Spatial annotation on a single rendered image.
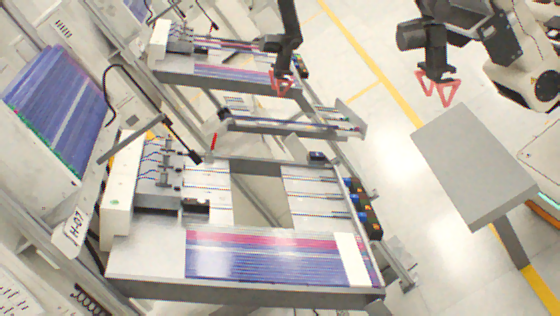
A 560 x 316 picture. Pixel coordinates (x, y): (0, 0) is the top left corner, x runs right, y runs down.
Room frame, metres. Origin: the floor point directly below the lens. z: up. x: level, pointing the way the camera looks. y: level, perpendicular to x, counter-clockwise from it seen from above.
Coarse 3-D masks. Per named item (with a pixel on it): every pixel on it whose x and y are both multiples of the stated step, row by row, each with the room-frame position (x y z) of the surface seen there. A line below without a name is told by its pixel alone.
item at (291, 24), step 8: (280, 0) 1.80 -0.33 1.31; (288, 0) 1.80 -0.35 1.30; (280, 8) 1.83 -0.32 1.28; (288, 8) 1.82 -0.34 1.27; (288, 16) 1.85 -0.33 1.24; (296, 16) 1.85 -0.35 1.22; (288, 24) 1.88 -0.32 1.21; (296, 24) 1.87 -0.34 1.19; (288, 32) 1.89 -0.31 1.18; (296, 32) 1.89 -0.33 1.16; (288, 40) 1.92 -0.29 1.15
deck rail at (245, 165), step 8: (184, 152) 1.85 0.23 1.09; (200, 152) 1.85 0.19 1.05; (232, 160) 1.82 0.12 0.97; (240, 160) 1.81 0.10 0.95; (248, 160) 1.81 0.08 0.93; (256, 160) 1.81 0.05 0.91; (264, 160) 1.80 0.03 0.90; (272, 160) 1.80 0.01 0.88; (280, 160) 1.80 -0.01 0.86; (288, 160) 1.80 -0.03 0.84; (232, 168) 1.82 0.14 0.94; (240, 168) 1.82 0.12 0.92; (248, 168) 1.81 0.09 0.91; (256, 168) 1.81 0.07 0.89; (264, 168) 1.80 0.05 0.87; (272, 168) 1.80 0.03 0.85; (320, 168) 1.77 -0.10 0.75; (328, 168) 1.77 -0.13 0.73; (272, 176) 1.80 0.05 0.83; (280, 176) 1.80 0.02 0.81
